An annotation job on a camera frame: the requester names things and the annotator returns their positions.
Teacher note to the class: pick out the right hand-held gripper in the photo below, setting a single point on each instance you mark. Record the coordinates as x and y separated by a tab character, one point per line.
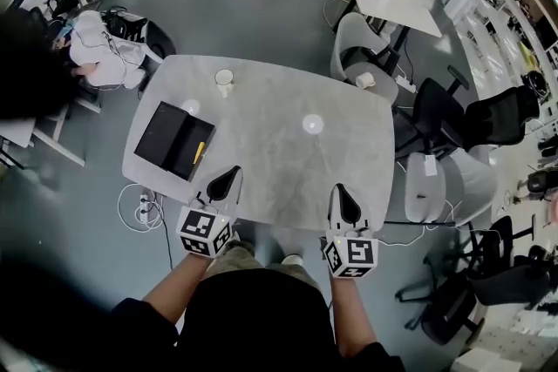
353	254

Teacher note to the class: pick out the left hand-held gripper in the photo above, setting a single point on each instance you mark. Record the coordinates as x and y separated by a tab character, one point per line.
202	231

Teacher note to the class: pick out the yellow screwdriver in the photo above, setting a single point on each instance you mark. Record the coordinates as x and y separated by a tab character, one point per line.
199	151

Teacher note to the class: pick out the black box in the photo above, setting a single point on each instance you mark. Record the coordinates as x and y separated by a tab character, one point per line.
161	135

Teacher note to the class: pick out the person's left forearm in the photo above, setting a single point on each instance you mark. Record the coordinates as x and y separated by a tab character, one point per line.
174	292

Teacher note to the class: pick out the person's right forearm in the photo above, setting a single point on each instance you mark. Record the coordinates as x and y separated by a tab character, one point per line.
353	313

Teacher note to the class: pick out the person's olive trousers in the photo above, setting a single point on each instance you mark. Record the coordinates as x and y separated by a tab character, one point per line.
235	257

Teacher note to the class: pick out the person's white shoe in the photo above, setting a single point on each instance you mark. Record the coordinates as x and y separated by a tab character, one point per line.
292	260

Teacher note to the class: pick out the white power strip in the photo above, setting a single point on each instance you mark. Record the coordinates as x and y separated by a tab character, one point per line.
144	208
405	84

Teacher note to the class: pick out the white paper sheet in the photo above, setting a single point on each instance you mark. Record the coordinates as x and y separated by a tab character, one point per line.
430	165

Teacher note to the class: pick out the white cup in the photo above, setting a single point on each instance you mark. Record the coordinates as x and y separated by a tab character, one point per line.
224	77

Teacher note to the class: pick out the grey shell chair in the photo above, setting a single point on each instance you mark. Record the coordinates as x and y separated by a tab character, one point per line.
471	187
353	35

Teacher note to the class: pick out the person's black shirt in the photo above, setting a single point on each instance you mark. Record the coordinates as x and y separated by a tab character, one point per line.
253	318

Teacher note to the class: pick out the black mesh office chair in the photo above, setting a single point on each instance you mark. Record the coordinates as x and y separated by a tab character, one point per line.
449	309
436	113

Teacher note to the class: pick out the white mug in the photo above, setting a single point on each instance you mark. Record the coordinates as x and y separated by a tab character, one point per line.
365	79

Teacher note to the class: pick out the black and white chair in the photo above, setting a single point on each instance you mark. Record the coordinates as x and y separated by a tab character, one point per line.
157	37

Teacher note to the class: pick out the white desk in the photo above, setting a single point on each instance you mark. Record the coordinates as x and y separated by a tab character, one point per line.
17	130

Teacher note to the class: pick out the white marble table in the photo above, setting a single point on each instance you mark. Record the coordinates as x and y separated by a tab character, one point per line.
392	0

